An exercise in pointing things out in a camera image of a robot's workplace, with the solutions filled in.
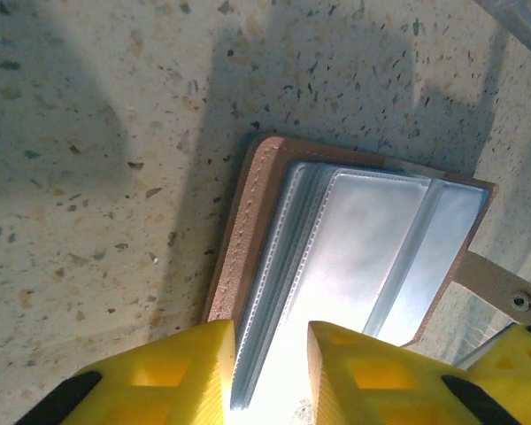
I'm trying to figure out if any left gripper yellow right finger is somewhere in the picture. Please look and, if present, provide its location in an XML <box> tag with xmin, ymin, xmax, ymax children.
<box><xmin>307</xmin><ymin>321</ymin><xmax>521</xmax><ymax>425</ymax></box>

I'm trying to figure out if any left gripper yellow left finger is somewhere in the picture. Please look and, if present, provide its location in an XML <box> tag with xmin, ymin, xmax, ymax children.
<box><xmin>15</xmin><ymin>321</ymin><xmax>235</xmax><ymax>425</ymax></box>

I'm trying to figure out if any brown leather card holder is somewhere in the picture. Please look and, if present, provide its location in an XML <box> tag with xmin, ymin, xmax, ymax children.
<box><xmin>202</xmin><ymin>132</ymin><xmax>531</xmax><ymax>413</ymax></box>

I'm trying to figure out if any clear plastic tray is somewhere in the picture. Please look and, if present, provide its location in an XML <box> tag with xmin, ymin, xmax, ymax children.
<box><xmin>472</xmin><ymin>0</ymin><xmax>531</xmax><ymax>55</ymax></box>

